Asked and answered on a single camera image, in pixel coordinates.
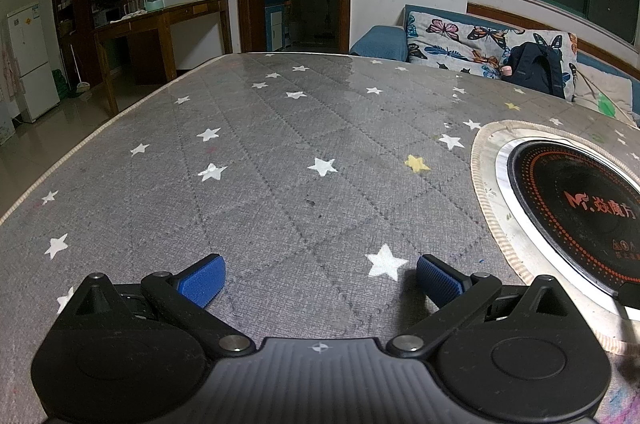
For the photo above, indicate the round black induction cooker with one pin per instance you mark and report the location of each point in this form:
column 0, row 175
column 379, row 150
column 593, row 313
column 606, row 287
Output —
column 565, row 204

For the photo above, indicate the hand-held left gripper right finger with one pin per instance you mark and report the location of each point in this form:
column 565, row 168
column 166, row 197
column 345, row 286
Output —
column 440, row 279

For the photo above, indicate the blue and white cabinet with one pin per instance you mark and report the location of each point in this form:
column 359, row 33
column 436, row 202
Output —
column 274, row 23

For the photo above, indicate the wooden desk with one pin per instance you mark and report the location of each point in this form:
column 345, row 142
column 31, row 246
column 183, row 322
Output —
column 165, row 11

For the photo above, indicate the white cushion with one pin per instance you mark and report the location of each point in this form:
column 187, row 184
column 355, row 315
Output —
column 592, row 96

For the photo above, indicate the grey star-print table cover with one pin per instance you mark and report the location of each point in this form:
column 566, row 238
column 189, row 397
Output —
column 300, row 153

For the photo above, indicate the dark blue backpack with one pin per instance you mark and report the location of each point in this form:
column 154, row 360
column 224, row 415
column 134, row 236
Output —
column 535, row 71

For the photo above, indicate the butterfly print pillow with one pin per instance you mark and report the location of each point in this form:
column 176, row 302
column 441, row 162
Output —
column 450, row 38

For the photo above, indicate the blue sofa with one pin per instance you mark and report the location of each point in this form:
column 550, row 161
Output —
column 380, row 41

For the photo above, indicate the broom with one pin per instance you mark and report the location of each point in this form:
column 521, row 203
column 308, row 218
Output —
column 79, row 78

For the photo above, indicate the white refrigerator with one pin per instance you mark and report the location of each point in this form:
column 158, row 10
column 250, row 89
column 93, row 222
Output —
column 30, row 63

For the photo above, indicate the green toy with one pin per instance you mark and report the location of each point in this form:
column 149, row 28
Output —
column 606, row 104

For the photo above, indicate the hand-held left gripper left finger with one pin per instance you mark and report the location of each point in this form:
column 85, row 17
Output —
column 200, row 281

